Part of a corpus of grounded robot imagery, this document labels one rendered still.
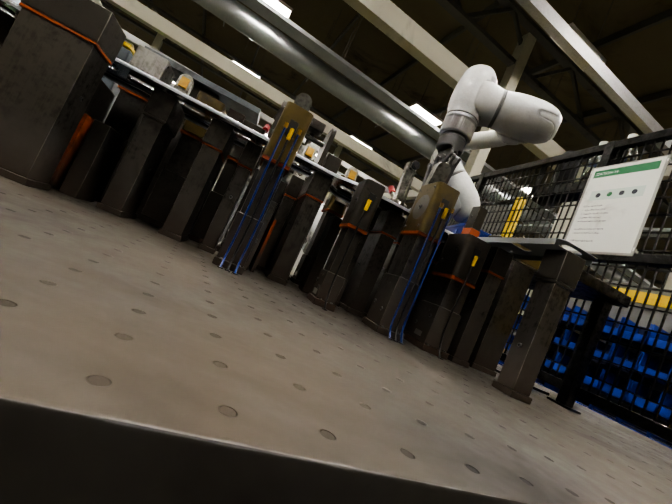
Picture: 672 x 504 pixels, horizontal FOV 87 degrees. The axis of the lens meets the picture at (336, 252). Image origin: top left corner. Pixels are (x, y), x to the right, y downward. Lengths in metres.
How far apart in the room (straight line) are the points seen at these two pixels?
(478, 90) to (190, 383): 1.01
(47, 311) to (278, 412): 0.12
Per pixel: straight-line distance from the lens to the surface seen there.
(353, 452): 0.19
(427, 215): 0.77
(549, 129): 1.11
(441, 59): 4.46
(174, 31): 7.37
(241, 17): 13.09
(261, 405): 0.19
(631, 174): 1.39
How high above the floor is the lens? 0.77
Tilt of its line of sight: 4 degrees up
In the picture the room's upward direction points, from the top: 24 degrees clockwise
